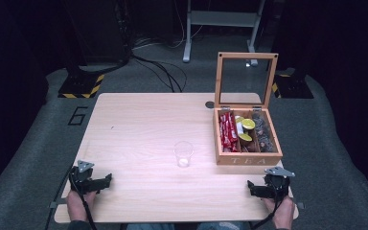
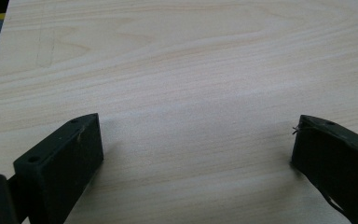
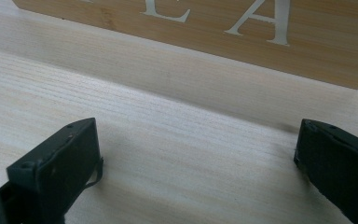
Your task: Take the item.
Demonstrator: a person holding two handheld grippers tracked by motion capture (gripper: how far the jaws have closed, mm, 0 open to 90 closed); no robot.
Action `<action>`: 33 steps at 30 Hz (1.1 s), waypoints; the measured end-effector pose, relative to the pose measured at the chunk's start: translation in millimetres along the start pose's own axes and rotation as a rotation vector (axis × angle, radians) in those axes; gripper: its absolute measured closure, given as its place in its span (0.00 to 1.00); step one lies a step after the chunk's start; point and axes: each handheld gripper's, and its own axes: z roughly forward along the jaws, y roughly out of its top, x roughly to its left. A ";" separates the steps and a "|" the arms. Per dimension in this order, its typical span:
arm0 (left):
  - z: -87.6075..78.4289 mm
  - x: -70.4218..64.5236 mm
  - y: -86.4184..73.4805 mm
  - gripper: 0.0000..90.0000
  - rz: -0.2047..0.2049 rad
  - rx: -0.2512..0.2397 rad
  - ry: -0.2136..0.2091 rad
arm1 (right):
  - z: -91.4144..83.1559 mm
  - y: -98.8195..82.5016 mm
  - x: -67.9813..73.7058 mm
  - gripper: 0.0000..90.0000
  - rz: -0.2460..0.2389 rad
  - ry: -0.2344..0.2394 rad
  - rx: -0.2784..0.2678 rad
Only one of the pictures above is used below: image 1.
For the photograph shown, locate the large yellow-green lid capsule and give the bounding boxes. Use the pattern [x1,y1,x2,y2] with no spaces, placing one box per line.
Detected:
[241,118,257,130]

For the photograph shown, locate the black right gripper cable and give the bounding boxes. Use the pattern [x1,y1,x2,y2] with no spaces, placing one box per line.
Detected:
[250,191,286,230]

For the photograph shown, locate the person's right hand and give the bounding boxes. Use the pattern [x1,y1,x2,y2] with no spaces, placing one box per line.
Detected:
[262,195,296,230]

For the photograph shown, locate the brown capsules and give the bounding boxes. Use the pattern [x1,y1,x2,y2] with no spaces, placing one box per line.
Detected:
[240,140,261,153]

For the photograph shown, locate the black floor cables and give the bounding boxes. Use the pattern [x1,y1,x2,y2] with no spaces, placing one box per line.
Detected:
[76,54,189,94]

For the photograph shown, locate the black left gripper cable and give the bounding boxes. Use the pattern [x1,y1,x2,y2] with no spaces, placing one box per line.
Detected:
[43,166,99,230]

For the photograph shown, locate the pile of dark wrapped sachets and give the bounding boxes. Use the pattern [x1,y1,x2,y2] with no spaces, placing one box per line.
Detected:
[252,110,278,153]

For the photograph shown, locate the white floor cables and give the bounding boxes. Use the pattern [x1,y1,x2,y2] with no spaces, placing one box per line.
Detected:
[131,0,205,51]

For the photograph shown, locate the bundle of red stick packets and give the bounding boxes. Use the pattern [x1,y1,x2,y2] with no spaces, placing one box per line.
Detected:
[218,111,241,153]

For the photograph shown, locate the person's legs in jeans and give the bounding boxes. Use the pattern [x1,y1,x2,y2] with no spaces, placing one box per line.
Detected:
[125,221,247,230]

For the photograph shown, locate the white metal stand frame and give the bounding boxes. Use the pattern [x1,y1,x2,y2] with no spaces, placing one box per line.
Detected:
[182,0,266,67]

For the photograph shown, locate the black hazard-striped stand base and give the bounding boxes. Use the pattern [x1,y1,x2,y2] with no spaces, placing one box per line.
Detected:
[270,67,314,100]
[57,65,105,100]

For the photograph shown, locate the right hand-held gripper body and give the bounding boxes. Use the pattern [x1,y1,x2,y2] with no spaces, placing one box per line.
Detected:
[264,166,296,201]

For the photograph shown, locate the wooden box with lid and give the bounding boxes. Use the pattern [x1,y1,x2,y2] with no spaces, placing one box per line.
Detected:
[212,52,284,167]

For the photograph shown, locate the clear plastic cup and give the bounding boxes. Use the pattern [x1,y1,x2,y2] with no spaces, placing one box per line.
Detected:
[172,140,195,169]

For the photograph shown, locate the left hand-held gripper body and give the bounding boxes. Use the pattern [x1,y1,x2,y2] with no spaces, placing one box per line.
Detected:
[68,159,100,196]

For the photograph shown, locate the person's left hand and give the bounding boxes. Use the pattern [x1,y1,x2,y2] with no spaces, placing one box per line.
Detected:
[65,189,98,223]

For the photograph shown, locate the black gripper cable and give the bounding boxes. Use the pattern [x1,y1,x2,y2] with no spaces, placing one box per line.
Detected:
[250,191,286,230]
[43,166,99,230]

